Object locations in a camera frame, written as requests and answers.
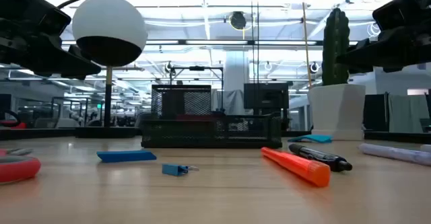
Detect black background rig frame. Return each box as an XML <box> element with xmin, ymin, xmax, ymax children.
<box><xmin>169</xmin><ymin>65</ymin><xmax>225</xmax><ymax>113</ymax></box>

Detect black monitor screen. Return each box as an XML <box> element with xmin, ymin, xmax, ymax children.
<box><xmin>243</xmin><ymin>82</ymin><xmax>290</xmax><ymax>117</ymax></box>

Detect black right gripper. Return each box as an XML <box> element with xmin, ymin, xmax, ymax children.
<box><xmin>336</xmin><ymin>0</ymin><xmax>431</xmax><ymax>74</ymax></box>

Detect black round ceiling device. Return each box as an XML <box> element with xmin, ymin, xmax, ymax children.
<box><xmin>229</xmin><ymin>11</ymin><xmax>248</xmax><ymax>31</ymax></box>

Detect blue eraser block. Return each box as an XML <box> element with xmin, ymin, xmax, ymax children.
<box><xmin>96</xmin><ymin>149</ymin><xmax>158</xmax><ymax>164</ymax></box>

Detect orange highlighter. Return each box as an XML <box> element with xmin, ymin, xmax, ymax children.
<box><xmin>261</xmin><ymin>146</ymin><xmax>332</xmax><ymax>188</ymax></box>

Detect red-handled scissors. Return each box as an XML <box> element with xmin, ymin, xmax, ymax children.
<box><xmin>0</xmin><ymin>147</ymin><xmax>42</xmax><ymax>185</ymax></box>

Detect green cactus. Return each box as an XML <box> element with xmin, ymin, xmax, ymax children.
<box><xmin>321</xmin><ymin>7</ymin><xmax>352</xmax><ymax>87</ymax></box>

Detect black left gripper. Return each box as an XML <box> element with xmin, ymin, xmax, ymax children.
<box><xmin>0</xmin><ymin>0</ymin><xmax>102</xmax><ymax>81</ymax></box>

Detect blue binder clip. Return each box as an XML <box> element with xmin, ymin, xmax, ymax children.
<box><xmin>161</xmin><ymin>163</ymin><xmax>200</xmax><ymax>177</ymax></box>

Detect black mesh desk organizer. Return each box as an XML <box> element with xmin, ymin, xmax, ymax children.
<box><xmin>140</xmin><ymin>84</ymin><xmax>284</xmax><ymax>149</ymax></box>

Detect blue sticky note pad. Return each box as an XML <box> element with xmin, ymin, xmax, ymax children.
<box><xmin>287</xmin><ymin>134</ymin><xmax>334</xmax><ymax>145</ymax></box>

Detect black marker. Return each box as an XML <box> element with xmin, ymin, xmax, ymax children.
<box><xmin>288</xmin><ymin>143</ymin><xmax>354</xmax><ymax>173</ymax></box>

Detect black aluminium table frame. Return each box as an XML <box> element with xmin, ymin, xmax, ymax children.
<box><xmin>0</xmin><ymin>126</ymin><xmax>431</xmax><ymax>145</ymax></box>

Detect white globe table lamp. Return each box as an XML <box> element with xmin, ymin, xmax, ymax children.
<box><xmin>71</xmin><ymin>0</ymin><xmax>149</xmax><ymax>139</ymax></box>

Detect black hanging cable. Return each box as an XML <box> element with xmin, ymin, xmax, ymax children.
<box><xmin>249</xmin><ymin>0</ymin><xmax>261</xmax><ymax>83</ymax></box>

